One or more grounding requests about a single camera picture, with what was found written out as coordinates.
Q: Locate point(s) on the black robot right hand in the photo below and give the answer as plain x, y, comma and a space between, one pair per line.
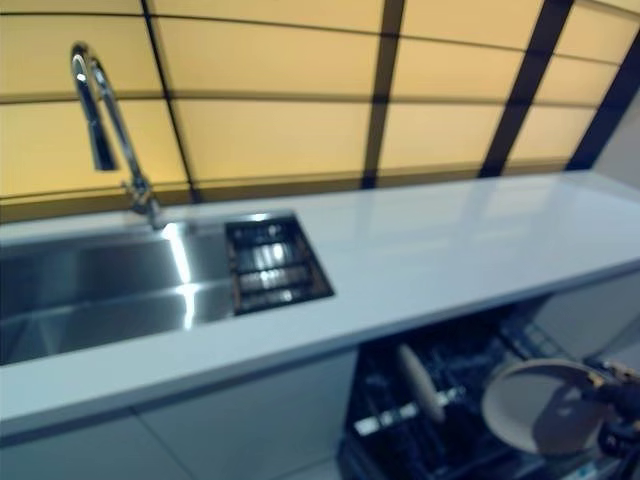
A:
625, 405

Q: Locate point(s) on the beige round ceramic plate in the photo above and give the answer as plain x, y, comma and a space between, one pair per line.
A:
422, 385
520, 405

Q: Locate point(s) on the black dish drying rack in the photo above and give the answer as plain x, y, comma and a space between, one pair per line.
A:
272, 265

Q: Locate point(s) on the stainless steel sink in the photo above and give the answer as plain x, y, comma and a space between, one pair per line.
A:
110, 290

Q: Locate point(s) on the chrome kitchen faucet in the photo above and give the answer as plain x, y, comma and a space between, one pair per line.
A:
100, 115

